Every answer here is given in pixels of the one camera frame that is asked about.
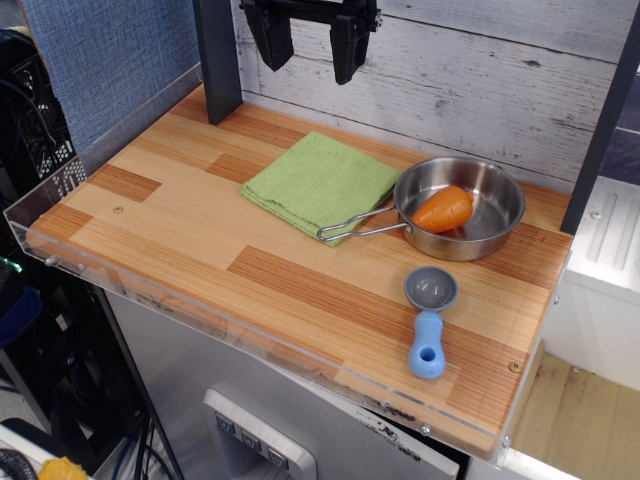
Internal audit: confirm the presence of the white ribbed side counter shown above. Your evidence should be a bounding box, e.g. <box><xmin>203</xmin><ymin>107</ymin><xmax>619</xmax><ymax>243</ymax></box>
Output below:
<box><xmin>563</xmin><ymin>175</ymin><xmax>640</xmax><ymax>291</ymax></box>

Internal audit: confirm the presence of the silver toy appliance panel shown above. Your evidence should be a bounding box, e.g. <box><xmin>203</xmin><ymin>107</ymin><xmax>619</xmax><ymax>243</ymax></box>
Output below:
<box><xmin>202</xmin><ymin>389</ymin><xmax>317</xmax><ymax>479</ymax></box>

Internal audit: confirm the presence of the yellow object at bottom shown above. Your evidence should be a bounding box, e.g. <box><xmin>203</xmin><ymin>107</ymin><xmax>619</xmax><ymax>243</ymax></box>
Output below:
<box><xmin>38</xmin><ymin>457</ymin><xmax>88</xmax><ymax>480</ymax></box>

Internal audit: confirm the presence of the green folded cloth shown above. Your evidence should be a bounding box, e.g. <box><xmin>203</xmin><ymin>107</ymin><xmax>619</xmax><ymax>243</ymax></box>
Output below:
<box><xmin>240</xmin><ymin>132</ymin><xmax>401</xmax><ymax>238</ymax></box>

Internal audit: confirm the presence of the orange toy carrot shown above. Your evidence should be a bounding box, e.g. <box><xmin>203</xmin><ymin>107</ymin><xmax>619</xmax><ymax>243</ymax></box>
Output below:
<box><xmin>410</xmin><ymin>186</ymin><xmax>475</xmax><ymax>234</ymax></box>

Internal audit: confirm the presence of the clear acrylic table guard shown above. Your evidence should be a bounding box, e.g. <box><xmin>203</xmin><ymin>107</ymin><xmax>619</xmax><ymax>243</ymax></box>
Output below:
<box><xmin>6</xmin><ymin>87</ymin><xmax>571</xmax><ymax>478</ymax></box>

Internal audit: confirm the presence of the steel pan with wire handle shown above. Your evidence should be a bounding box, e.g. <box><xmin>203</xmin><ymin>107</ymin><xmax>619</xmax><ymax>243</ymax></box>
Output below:
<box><xmin>317</xmin><ymin>157</ymin><xmax>526</xmax><ymax>261</ymax></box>

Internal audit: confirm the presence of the dark grey post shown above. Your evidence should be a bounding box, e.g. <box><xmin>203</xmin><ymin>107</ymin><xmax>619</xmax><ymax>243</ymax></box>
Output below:
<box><xmin>560</xmin><ymin>2</ymin><xmax>639</xmax><ymax>235</ymax></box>
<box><xmin>192</xmin><ymin>0</ymin><xmax>243</xmax><ymax>125</ymax></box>

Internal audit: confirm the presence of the black plastic crate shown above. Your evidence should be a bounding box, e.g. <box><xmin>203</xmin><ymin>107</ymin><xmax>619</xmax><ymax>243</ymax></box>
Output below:
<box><xmin>1</xmin><ymin>28</ymin><xmax>75</xmax><ymax>178</ymax></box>

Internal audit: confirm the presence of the dark grey left post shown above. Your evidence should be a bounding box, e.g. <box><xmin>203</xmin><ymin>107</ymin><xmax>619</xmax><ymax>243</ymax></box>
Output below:
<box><xmin>192</xmin><ymin>0</ymin><xmax>243</xmax><ymax>125</ymax></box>

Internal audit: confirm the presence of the blue and grey toy spoon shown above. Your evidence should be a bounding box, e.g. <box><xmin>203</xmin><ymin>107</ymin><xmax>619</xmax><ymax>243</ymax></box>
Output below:
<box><xmin>404</xmin><ymin>266</ymin><xmax>458</xmax><ymax>380</ymax></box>

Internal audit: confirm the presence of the dark grey right post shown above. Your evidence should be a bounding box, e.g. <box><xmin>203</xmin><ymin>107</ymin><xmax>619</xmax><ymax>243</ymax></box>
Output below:
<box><xmin>560</xmin><ymin>2</ymin><xmax>639</xmax><ymax>235</ymax></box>

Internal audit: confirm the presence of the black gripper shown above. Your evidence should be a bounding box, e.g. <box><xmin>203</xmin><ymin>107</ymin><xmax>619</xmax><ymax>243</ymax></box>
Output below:
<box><xmin>240</xmin><ymin>0</ymin><xmax>382</xmax><ymax>85</ymax></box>

